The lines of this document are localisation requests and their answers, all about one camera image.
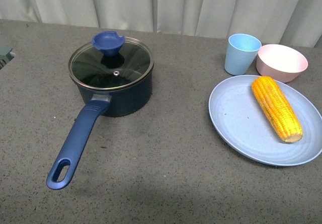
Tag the glass lid with blue knob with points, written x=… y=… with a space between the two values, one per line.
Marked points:
x=110 y=62

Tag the yellow corn cob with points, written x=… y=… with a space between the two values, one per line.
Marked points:
x=277 y=109

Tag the dark blue saucepan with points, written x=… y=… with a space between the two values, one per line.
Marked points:
x=113 y=103

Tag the light blue plate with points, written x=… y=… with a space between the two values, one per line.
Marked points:
x=239 y=120

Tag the light blue cup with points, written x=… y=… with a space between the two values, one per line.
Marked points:
x=240 y=53

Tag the pink bowl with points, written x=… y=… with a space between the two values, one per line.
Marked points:
x=280 y=62

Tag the white curtain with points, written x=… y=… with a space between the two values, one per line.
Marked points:
x=289 y=22

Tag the green sink drying rack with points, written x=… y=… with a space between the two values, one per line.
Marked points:
x=6 y=55

